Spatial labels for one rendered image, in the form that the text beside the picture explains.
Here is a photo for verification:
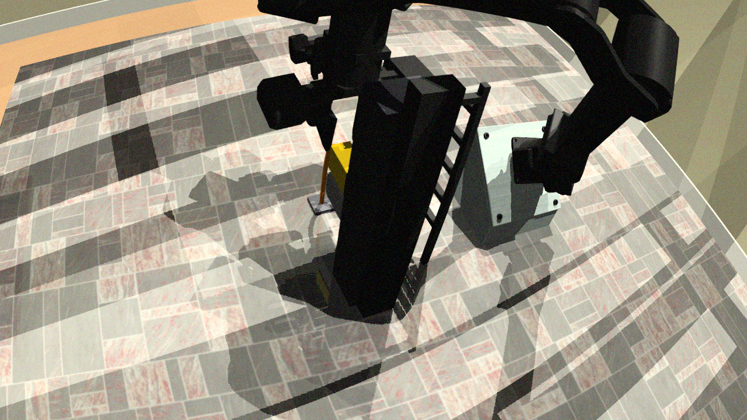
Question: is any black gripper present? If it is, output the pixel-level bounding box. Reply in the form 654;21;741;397
257;29;434;152

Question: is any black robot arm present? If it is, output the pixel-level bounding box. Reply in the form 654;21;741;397
257;0;679;196

